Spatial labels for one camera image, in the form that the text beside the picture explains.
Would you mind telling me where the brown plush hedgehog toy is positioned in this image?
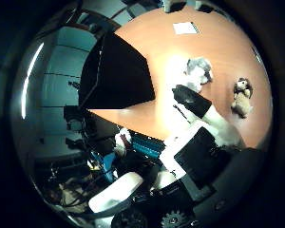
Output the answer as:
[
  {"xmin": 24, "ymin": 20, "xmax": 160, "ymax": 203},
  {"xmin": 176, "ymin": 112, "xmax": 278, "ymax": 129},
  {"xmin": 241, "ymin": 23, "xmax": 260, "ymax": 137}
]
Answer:
[{"xmin": 230, "ymin": 77, "xmax": 255, "ymax": 119}]

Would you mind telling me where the black container box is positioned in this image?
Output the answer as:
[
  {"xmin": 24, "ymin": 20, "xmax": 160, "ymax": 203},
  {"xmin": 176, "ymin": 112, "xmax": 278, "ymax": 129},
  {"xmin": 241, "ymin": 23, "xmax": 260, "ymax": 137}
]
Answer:
[{"xmin": 78, "ymin": 31, "xmax": 156, "ymax": 110}]

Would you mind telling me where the white red cloth bundle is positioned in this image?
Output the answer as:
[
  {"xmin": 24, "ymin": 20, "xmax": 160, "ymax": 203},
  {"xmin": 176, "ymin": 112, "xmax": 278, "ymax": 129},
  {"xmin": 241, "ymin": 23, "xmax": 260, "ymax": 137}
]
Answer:
[{"xmin": 114, "ymin": 127, "xmax": 132, "ymax": 156}]

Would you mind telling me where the blue plastic cover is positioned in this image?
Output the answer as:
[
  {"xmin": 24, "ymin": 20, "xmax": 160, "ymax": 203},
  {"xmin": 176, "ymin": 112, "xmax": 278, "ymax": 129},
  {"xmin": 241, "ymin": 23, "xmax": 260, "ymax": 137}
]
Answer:
[{"xmin": 99, "ymin": 152, "xmax": 118, "ymax": 183}]

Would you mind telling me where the white paper sheet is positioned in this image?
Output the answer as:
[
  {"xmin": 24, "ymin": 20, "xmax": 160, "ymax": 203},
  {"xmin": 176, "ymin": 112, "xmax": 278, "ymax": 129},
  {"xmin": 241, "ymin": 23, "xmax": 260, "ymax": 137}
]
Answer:
[{"xmin": 172, "ymin": 21, "xmax": 200, "ymax": 35}]

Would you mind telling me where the long ceiling light strip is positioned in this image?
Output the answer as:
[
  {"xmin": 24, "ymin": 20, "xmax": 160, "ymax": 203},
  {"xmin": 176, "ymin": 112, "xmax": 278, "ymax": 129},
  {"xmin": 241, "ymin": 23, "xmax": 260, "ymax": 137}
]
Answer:
[{"xmin": 20, "ymin": 41, "xmax": 46, "ymax": 121}]

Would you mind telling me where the black camera stand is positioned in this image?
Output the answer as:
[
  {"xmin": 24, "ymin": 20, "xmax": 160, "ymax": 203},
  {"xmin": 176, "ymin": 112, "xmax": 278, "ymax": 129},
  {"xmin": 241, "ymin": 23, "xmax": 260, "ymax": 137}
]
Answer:
[{"xmin": 64, "ymin": 105, "xmax": 86, "ymax": 134}]

